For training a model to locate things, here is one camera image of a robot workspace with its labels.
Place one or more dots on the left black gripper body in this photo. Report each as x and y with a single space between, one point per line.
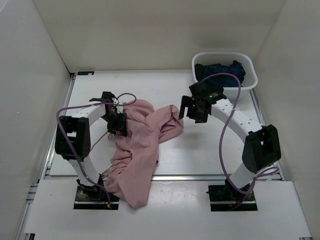
114 121

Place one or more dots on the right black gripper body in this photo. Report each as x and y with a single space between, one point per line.
194 112

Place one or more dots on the pink trousers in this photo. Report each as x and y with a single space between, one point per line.
136 155

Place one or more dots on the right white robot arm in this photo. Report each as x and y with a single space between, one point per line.
261 143

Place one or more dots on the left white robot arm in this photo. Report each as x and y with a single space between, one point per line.
73 137

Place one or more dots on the black trousers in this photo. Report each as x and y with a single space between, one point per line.
199 71

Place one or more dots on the blue trousers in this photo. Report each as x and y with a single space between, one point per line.
220 75

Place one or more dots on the white plastic basket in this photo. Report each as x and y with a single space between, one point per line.
226 58

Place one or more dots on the blue corner label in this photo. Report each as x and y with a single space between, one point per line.
85 73

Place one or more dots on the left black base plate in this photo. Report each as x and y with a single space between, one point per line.
94 199

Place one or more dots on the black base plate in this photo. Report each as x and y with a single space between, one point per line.
224 199
94 199

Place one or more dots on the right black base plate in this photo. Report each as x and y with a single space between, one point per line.
224 199

